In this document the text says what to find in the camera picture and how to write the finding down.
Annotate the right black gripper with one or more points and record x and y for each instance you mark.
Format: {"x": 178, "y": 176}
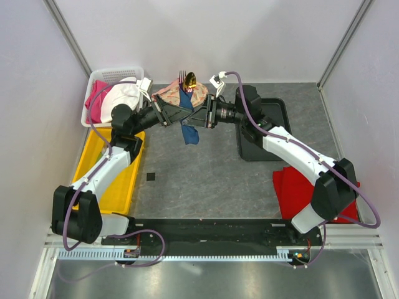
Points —
{"x": 203, "y": 116}

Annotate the purple metal fork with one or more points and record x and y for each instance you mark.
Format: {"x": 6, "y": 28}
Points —
{"x": 181, "y": 80}

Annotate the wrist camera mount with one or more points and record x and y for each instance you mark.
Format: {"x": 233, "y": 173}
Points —
{"x": 218, "y": 83}
{"x": 144, "y": 85}

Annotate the green handled tool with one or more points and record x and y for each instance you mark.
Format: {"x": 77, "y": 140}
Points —
{"x": 99, "y": 157}

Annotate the yellow plastic bin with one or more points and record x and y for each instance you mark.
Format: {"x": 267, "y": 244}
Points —
{"x": 118, "y": 196}

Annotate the patterned peach oven mitt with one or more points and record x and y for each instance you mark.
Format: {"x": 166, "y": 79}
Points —
{"x": 171, "y": 94}

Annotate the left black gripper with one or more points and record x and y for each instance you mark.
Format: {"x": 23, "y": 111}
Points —
{"x": 169, "y": 113}

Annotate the iridescent gold spoon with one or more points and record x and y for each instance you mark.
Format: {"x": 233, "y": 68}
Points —
{"x": 189, "y": 83}

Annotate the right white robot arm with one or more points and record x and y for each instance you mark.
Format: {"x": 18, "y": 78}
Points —
{"x": 333, "y": 180}

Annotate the pink cloth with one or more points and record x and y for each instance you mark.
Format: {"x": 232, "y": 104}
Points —
{"x": 96, "y": 102}

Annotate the small black square marker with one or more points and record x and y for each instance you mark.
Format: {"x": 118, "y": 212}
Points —
{"x": 151, "y": 176}

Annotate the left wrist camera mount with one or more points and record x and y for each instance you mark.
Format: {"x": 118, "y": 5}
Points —
{"x": 144, "y": 85}

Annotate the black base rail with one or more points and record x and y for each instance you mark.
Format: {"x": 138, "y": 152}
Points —
{"x": 206, "y": 236}

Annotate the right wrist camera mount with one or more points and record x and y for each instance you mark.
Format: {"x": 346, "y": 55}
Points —
{"x": 218, "y": 83}

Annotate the white perforated basket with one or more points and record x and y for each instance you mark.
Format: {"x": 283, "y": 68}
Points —
{"x": 110, "y": 75}

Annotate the white cloth cap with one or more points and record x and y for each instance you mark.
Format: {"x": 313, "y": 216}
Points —
{"x": 124, "y": 93}

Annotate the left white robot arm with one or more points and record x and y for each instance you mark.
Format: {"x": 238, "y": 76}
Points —
{"x": 76, "y": 213}

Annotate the red folded cloth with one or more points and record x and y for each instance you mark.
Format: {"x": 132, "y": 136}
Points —
{"x": 293, "y": 190}

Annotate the white toothed cable duct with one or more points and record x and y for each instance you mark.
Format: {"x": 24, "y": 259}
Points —
{"x": 127, "y": 255}

